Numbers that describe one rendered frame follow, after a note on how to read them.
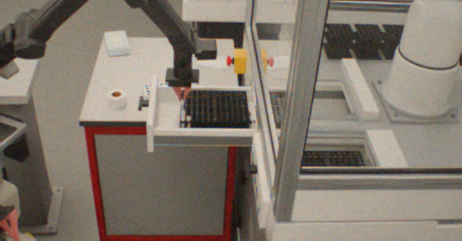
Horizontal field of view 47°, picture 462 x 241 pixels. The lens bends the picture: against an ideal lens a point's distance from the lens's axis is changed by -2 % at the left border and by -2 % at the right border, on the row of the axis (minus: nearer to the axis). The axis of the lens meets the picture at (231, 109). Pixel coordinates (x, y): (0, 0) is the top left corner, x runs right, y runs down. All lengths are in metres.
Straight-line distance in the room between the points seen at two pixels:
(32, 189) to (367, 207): 1.58
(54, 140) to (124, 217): 0.98
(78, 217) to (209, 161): 0.85
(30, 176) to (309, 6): 1.71
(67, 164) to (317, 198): 1.88
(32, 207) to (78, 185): 0.34
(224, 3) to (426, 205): 1.42
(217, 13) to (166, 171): 0.79
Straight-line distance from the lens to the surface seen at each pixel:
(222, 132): 1.68
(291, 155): 1.20
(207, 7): 2.48
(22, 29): 1.47
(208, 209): 2.25
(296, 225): 1.36
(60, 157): 3.02
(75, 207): 2.73
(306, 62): 1.07
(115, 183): 2.17
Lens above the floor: 1.92
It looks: 35 degrees down
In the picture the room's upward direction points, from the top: 4 degrees clockwise
